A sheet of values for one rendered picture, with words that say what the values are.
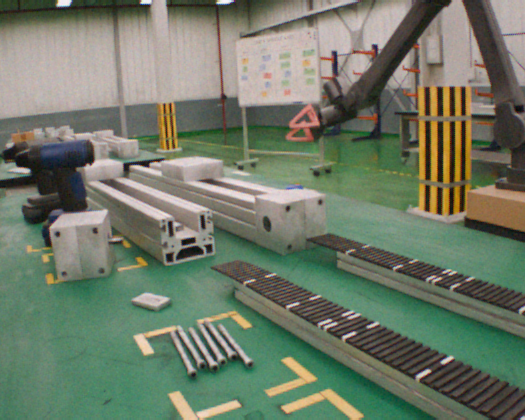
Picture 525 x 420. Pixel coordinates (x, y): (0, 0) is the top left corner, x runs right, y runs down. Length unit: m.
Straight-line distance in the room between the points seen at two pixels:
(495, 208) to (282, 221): 0.46
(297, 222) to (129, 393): 0.48
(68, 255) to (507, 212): 0.84
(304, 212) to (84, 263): 0.39
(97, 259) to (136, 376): 0.34
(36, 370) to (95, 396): 0.10
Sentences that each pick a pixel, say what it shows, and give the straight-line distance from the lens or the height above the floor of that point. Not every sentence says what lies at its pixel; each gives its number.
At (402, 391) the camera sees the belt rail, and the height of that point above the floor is 0.79.
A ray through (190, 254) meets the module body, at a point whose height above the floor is 0.78.
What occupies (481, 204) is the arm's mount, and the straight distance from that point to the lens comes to 1.09.
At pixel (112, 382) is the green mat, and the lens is 0.54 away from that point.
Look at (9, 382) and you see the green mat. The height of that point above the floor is 0.78.
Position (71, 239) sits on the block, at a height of 0.85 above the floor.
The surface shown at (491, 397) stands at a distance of 0.43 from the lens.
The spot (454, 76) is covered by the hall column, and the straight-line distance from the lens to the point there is 4.13.
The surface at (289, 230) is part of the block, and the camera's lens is 0.86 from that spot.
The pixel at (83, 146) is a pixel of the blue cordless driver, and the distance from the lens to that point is 1.06.
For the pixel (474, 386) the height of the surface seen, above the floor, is 0.81.
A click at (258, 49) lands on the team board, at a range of 7.11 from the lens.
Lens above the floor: 1.05
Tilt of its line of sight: 13 degrees down
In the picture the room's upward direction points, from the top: 3 degrees counter-clockwise
